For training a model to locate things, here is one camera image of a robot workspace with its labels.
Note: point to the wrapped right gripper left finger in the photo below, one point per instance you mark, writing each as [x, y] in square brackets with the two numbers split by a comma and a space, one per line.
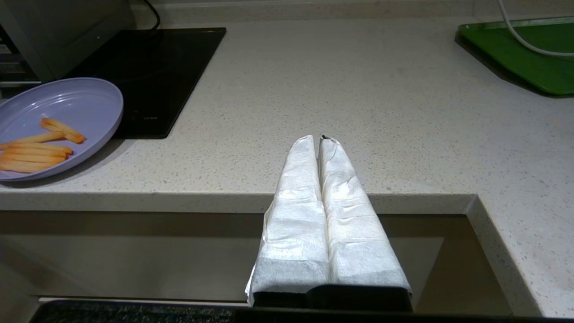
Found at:
[291, 233]

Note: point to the black induction cooktop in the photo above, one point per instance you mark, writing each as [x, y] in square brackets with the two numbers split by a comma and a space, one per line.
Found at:
[170, 58]

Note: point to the green plastic tray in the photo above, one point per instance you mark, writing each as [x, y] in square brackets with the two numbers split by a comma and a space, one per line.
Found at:
[529, 58]

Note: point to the silver Panasonic microwave body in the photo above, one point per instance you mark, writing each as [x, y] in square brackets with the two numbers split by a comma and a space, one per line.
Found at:
[67, 31]

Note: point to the purple plastic plate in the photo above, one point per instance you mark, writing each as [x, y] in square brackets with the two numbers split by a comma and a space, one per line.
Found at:
[89, 103]

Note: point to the grey base cabinet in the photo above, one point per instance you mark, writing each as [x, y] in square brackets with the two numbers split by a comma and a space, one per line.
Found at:
[134, 251]

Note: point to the wrapped right gripper right finger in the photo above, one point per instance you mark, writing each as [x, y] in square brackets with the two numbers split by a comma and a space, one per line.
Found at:
[358, 242]

